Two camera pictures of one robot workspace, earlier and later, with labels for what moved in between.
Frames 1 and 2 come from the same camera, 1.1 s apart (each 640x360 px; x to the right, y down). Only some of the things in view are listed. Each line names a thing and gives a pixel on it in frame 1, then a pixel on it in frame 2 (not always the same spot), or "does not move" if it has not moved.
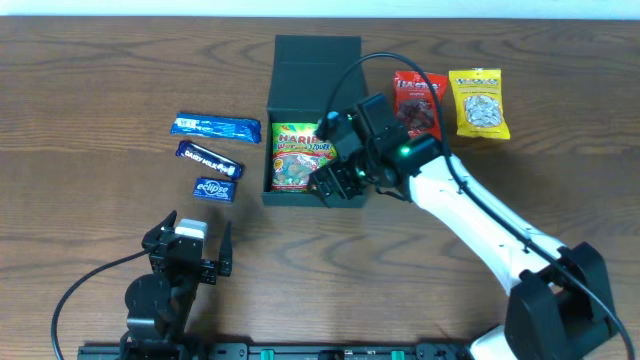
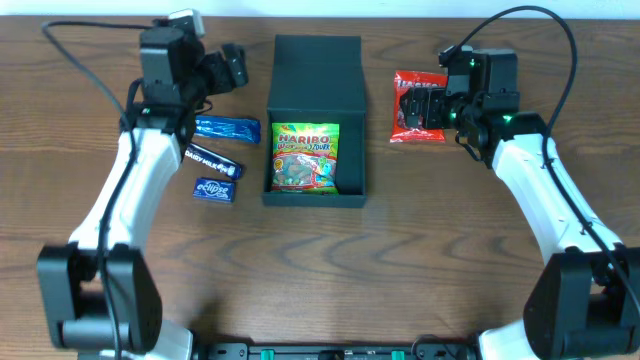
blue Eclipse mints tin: [214, 189] does not move
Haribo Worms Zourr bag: [297, 150] does not move
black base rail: [276, 351] does not move
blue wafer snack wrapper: [246, 130] does not move
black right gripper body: [337, 179] -> [423, 107]
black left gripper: [187, 261] -> [220, 68]
